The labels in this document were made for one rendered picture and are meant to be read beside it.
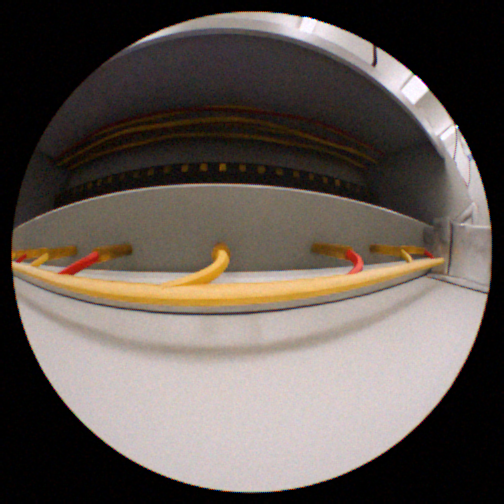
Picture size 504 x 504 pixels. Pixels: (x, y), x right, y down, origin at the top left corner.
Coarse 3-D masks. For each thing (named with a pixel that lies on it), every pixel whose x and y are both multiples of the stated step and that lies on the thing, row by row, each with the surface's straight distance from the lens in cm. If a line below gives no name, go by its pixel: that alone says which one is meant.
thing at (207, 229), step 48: (144, 192) 4; (192, 192) 3; (240, 192) 3; (288, 192) 4; (48, 240) 7; (96, 240) 4; (144, 240) 4; (192, 240) 3; (240, 240) 3; (288, 240) 4; (336, 240) 4; (384, 240) 6; (96, 288) 2; (144, 288) 2; (192, 288) 2; (240, 288) 2; (288, 288) 2; (336, 288) 2
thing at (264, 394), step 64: (64, 320) 4; (128, 320) 3; (192, 320) 3; (256, 320) 3; (320, 320) 3; (384, 320) 3; (448, 320) 4; (64, 384) 2; (128, 384) 2; (192, 384) 2; (256, 384) 2; (320, 384) 2; (384, 384) 2; (448, 384) 2; (128, 448) 2; (192, 448) 1; (256, 448) 1; (320, 448) 1; (384, 448) 2
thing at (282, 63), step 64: (128, 64) 20; (192, 64) 18; (256, 64) 18; (320, 64) 18; (64, 128) 30; (128, 128) 28; (192, 128) 27; (256, 128) 23; (320, 128) 26; (384, 128) 27
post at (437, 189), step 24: (432, 144) 31; (360, 168) 39; (384, 168) 35; (408, 168) 32; (432, 168) 30; (456, 168) 29; (384, 192) 34; (408, 192) 31; (432, 192) 29; (456, 192) 28; (408, 216) 30; (432, 216) 29; (456, 216) 28
